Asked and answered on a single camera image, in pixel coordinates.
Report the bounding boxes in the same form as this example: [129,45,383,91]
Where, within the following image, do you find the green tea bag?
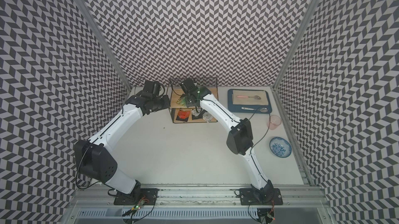
[176,95,186,106]

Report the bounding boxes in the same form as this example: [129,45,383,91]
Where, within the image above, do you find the red tea bag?
[176,109,191,122]

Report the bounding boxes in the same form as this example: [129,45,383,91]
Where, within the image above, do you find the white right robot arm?
[180,79,274,203]

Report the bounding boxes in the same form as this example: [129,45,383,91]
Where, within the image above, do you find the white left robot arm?
[74,81,170,194]

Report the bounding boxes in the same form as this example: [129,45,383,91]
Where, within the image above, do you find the blue tray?
[228,89,273,114]

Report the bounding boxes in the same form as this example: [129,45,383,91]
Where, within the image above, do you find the beige cloth on tray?
[232,90,269,106]

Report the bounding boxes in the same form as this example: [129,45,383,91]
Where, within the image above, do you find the pink plastic cup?
[267,115,282,130]

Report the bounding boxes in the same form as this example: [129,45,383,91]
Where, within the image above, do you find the blue patterned bowl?
[269,137,292,158]

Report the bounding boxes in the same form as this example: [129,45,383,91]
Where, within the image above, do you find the black wire wooden shelf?
[167,77,218,124]

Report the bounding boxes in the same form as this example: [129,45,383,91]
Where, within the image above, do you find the pink handled spoon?
[236,95,261,100]

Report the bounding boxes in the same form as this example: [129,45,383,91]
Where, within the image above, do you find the white handled spoon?
[241,107,269,113]

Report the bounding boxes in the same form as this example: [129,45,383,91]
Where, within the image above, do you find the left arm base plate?
[113,188,159,206]

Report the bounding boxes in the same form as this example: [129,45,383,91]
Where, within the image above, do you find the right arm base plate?
[237,188,283,206]

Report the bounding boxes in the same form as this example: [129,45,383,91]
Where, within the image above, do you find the aluminium front rail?
[69,184,330,208]

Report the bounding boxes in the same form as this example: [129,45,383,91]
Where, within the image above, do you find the aluminium corner post left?
[73,0,132,90]

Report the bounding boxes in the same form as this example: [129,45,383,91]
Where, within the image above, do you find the aluminium corner post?
[273,0,320,90]
[73,0,132,90]

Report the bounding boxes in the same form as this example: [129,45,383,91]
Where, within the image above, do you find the aluminium corner post right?
[273,0,320,90]

